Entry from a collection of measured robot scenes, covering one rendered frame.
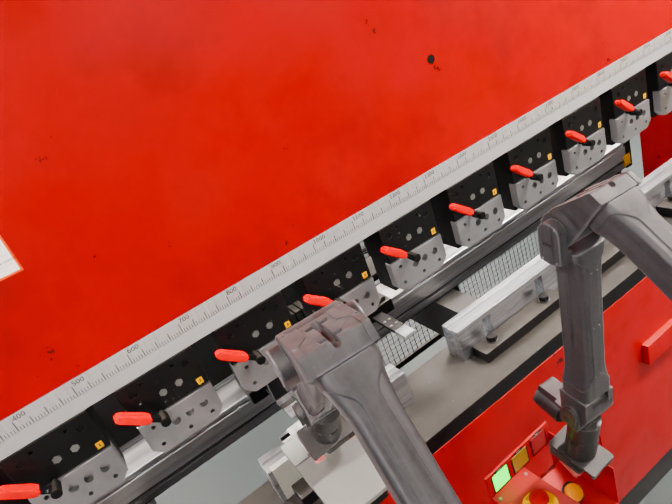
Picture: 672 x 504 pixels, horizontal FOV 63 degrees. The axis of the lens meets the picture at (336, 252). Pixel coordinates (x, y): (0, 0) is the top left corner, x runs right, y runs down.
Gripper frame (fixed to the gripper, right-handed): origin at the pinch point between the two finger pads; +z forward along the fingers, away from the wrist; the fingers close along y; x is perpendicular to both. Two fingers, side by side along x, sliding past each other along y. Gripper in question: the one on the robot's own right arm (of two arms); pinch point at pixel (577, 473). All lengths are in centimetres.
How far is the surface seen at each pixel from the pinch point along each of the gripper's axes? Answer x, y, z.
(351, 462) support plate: 36.0, 26.7, -14.2
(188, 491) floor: 71, 146, 118
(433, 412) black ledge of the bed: 10.3, 31.1, 0.0
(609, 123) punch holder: -75, 44, -34
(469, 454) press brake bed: 7.9, 22.6, 11.1
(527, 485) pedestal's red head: 7.6, 6.3, 3.7
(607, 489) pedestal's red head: -4.6, -4.5, 6.4
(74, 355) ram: 67, 52, -53
